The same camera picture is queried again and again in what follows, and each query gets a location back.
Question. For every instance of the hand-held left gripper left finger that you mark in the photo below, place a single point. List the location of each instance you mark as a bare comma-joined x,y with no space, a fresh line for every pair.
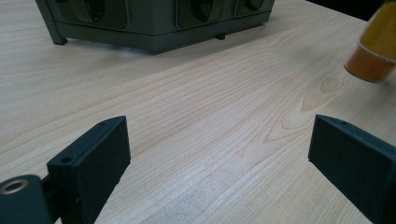
93,168

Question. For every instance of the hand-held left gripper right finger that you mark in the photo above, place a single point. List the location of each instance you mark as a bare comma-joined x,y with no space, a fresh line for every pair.
351,161

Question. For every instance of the silver lid spice jar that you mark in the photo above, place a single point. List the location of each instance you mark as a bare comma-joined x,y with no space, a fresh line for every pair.
370,62

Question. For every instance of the dark grey corner rack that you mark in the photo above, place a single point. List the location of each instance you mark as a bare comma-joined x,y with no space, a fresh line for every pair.
149,31

